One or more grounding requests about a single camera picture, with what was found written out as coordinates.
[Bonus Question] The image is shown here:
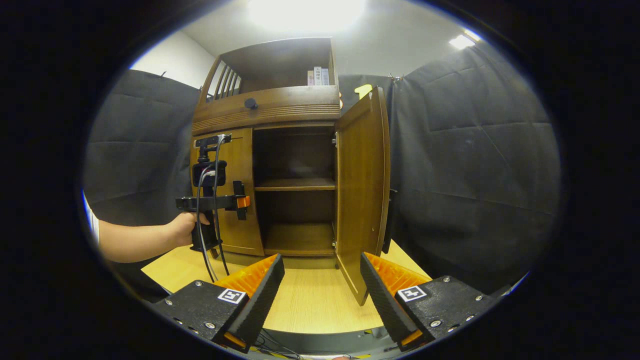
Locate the large ceiling light panel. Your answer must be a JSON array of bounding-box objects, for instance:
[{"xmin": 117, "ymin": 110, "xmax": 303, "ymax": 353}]
[{"xmin": 247, "ymin": 0, "xmax": 368, "ymax": 33}]

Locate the wooden double-door shoe cabinet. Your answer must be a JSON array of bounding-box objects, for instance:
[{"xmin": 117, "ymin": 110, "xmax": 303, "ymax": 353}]
[{"xmin": 190, "ymin": 36, "xmax": 343, "ymax": 271}]

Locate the black backdrop cloth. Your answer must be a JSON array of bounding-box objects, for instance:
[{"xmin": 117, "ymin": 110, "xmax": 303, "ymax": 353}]
[{"xmin": 82, "ymin": 40, "xmax": 563, "ymax": 296}]

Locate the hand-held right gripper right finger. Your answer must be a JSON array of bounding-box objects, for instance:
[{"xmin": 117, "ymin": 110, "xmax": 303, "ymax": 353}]
[{"xmin": 360, "ymin": 251, "xmax": 498, "ymax": 352}]

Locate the grey cable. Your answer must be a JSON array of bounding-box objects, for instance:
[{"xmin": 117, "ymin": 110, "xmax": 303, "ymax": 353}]
[{"xmin": 196, "ymin": 167, "xmax": 219, "ymax": 283}]

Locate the black cable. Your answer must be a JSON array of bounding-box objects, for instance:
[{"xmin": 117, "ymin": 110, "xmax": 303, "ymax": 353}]
[{"xmin": 212, "ymin": 137, "xmax": 232, "ymax": 277}]

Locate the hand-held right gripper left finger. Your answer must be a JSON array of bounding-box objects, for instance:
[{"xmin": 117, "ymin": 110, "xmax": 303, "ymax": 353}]
[{"xmin": 152, "ymin": 253, "xmax": 286, "ymax": 353}]

